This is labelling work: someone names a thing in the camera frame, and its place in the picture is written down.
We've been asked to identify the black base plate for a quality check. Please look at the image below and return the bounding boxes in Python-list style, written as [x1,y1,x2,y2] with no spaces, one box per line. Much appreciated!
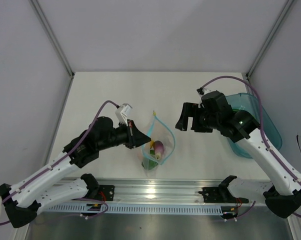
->
[198,187,249,204]
[93,185,115,202]

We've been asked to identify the white slotted cable duct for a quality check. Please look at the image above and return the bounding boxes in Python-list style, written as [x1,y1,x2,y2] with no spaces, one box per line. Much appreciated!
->
[45,202,223,216]

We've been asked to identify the yellow bell pepper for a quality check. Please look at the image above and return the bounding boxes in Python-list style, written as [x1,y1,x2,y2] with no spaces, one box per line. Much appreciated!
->
[150,141,156,150]

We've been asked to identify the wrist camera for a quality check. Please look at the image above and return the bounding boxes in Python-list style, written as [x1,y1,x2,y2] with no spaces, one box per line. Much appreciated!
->
[115,103,133,126]
[196,87,212,97]

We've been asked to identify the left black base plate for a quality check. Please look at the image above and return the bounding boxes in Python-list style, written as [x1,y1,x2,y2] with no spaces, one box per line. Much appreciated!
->
[93,185,115,202]

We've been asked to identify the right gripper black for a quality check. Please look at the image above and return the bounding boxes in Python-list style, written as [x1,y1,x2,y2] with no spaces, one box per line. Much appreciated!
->
[175,102,220,133]

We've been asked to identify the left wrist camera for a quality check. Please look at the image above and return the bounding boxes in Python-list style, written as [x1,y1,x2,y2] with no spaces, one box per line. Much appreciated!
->
[115,103,133,126]

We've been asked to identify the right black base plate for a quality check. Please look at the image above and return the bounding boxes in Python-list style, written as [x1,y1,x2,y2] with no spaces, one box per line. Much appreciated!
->
[198,187,249,204]

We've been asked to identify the left frame post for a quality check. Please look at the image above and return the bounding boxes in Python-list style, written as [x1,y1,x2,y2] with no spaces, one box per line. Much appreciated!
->
[28,0,75,78]

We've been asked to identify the frame post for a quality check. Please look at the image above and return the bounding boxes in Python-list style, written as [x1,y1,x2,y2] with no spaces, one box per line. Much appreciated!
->
[245,0,298,82]
[28,0,75,78]

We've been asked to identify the right frame post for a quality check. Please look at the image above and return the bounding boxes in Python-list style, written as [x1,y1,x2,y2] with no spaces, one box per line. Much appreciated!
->
[245,0,298,82]

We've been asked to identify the clear zip top bag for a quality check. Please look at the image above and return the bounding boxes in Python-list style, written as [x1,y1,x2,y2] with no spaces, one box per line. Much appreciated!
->
[140,111,176,177]

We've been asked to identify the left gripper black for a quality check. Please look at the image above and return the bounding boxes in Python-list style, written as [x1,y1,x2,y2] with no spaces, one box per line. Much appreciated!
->
[97,119,151,151]

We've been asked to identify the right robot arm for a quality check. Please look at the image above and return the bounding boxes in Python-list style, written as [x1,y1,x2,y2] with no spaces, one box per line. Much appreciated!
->
[175,90,301,219]

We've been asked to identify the purple eggplant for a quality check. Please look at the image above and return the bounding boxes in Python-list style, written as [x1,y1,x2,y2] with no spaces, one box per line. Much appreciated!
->
[154,140,165,160]

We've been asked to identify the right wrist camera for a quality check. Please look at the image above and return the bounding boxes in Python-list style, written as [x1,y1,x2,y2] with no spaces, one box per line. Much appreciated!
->
[196,87,212,97]

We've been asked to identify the green bell pepper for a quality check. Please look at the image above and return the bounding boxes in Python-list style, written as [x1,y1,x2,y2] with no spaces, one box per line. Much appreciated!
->
[141,158,158,171]

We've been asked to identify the green chili pepper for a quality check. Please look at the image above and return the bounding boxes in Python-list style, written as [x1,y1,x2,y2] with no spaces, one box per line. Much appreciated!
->
[232,105,246,112]

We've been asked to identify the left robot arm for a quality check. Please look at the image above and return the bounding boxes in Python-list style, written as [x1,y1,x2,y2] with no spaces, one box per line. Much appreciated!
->
[0,116,151,229]

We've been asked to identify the aluminium mounting rail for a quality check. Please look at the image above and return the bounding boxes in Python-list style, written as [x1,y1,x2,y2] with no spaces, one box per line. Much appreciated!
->
[40,177,298,207]

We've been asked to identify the teal plastic tray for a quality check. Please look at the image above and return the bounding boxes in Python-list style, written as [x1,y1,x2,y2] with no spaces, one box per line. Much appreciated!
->
[225,92,283,159]

